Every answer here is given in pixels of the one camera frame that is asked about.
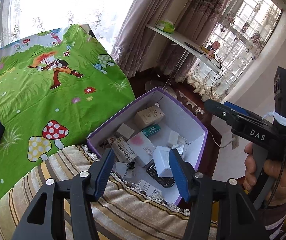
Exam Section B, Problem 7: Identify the purple cardboard storage box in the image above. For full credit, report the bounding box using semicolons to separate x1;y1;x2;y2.
87;88;207;205

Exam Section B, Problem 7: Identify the white barcode small box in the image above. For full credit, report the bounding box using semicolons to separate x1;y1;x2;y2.
172;144;185;156

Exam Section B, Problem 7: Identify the person's right hand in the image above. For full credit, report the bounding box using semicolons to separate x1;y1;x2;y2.
243;142;286;210

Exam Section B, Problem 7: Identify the small grey cube box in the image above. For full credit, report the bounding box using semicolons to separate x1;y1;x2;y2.
115;123;135;141

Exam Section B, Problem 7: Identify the pink figurine on table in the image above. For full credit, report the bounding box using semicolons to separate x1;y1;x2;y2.
208;41;220;57

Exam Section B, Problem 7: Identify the striped beige cushion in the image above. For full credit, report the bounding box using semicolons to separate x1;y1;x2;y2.
0;145;189;239

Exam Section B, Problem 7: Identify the plain white tall box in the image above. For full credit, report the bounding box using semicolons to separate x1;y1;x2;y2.
153;146;170;173

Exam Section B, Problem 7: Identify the green tissue pack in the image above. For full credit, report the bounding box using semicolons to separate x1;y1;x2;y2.
155;20;175;34

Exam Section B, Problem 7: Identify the green cartoon bed sheet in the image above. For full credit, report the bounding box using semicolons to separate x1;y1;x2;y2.
0;24;134;199

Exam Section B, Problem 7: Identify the white curved side table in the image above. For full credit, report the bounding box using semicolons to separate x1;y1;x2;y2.
145;24;222;92

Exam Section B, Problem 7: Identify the white lace sheer curtain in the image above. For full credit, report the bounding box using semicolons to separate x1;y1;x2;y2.
0;0;133;53

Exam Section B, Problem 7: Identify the white box pink stain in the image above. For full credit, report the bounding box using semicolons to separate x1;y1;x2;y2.
127;132;156;167

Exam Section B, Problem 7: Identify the black remote on table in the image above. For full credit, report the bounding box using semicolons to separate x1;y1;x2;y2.
184;42;202;54

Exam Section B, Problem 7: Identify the white green patterned box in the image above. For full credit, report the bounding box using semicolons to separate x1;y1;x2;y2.
107;137;137;163

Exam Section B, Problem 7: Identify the white charging cable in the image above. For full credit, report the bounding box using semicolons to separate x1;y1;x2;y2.
207;129;237;149

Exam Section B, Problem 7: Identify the white plastic case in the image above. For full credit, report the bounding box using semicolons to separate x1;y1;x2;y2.
167;131;186;147

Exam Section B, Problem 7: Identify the beige barcode carton box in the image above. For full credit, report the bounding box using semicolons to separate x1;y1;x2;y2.
134;105;164;129

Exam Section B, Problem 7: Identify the small white cube box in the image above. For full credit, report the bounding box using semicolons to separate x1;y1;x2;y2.
113;162;127;178

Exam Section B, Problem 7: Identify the teal medicine box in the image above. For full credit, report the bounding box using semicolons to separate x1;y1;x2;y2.
142;124;161;137

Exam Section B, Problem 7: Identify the black binder clip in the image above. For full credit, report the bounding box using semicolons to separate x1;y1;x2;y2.
124;162;135;178

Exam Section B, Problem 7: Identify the black barcode box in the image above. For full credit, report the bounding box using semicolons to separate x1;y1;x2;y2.
146;162;175;188

